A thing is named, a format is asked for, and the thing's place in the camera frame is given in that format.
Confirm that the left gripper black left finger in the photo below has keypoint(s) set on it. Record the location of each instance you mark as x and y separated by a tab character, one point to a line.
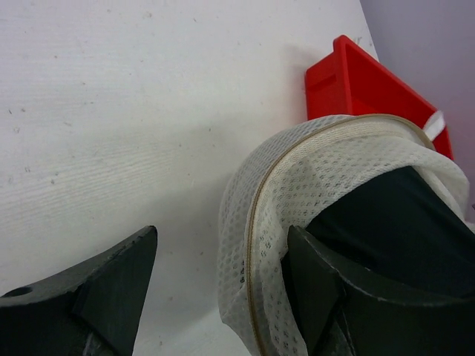
91	308

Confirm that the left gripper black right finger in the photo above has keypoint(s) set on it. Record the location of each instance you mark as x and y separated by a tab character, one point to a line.
339	304

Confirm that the black bra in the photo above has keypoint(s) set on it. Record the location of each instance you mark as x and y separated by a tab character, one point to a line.
396	226

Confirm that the white mesh laundry bag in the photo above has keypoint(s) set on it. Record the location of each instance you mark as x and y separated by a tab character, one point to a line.
288	180

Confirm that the red plastic tray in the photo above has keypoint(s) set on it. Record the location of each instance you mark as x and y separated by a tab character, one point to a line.
350	81

